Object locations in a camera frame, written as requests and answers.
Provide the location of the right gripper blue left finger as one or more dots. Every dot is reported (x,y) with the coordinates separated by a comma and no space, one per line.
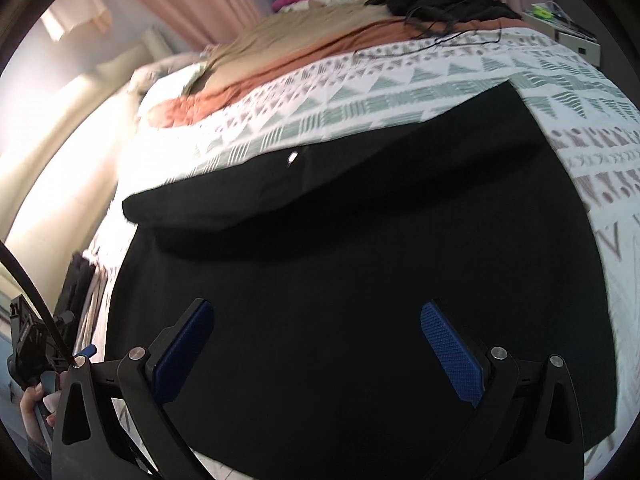
(175,350)

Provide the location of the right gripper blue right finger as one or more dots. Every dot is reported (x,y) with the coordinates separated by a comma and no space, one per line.
(465,366)

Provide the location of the black jacket with yellow patch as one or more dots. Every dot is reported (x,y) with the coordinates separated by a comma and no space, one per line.
(318,261)

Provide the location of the black clothes pile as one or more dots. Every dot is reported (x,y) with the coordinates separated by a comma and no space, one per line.
(448,11)

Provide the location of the person's left hand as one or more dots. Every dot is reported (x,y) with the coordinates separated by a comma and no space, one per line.
(30,412)

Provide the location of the cream padded headboard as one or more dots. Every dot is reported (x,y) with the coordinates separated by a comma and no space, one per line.
(58,164)

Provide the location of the patterned white bedspread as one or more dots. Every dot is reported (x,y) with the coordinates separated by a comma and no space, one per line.
(592,126)

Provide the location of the white pillow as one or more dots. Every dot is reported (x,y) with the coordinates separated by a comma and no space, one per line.
(144,77)

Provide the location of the white nightstand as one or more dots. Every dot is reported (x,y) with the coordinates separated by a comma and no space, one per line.
(565,31)

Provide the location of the white hanging garment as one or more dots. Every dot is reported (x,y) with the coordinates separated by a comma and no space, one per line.
(64,16)

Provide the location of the tan and rust blanket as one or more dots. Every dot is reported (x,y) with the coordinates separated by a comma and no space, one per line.
(279,45)

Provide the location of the green object on nightstand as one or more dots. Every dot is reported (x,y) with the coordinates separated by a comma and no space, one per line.
(542,12)

